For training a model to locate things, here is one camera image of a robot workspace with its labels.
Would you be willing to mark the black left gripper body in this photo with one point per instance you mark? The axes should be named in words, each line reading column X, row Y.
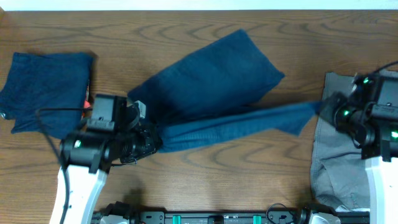
column 149, row 140

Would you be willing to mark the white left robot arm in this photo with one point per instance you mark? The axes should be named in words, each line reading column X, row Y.
column 86, row 158

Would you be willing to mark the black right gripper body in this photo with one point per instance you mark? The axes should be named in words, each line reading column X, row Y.
column 344, row 112

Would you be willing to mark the folded navy blue garment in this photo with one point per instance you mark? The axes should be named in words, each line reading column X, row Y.
column 54, row 84

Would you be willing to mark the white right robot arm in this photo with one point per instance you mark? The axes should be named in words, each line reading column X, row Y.
column 381, row 167

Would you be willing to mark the dark blue denim shorts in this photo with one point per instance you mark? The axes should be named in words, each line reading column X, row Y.
column 210, row 96

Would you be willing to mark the red printed package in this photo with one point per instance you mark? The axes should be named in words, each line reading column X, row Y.
column 87, row 103

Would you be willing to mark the grey button shirt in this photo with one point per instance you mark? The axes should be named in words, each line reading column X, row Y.
column 338, row 173

